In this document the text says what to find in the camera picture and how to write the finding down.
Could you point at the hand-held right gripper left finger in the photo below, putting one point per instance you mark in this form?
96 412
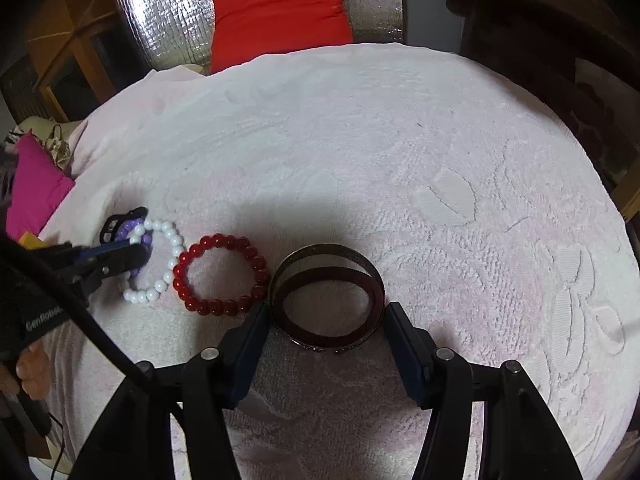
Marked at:
248 352

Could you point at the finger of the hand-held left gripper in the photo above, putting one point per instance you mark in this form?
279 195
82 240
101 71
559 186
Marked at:
112 260
122 220

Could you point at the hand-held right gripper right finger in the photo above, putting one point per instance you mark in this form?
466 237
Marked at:
402 350

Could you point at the yellow cardboard box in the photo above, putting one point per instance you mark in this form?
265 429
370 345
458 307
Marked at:
30 240

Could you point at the dark red bangle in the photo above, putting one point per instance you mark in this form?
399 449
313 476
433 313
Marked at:
327 276

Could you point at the metal bangle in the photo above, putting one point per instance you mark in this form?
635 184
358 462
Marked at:
320 249

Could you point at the person's left hand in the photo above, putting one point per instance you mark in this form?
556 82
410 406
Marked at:
31 367

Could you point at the pink pillow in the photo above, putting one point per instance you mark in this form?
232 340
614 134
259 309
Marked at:
37 190

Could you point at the patterned cloth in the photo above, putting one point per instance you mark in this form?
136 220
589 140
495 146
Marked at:
56 146

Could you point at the beige leather sofa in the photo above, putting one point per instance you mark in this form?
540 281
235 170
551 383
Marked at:
32 125

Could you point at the white embossed blanket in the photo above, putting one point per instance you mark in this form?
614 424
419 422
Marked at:
375 160

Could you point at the wooden cabinet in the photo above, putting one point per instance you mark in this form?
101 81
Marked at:
75 25

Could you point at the silver foil sheet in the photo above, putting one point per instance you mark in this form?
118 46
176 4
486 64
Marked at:
150 15

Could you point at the red pillow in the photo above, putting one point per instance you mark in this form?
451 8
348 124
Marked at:
280 15

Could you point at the dark wooden furniture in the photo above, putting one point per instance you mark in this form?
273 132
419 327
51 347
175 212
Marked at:
540 25

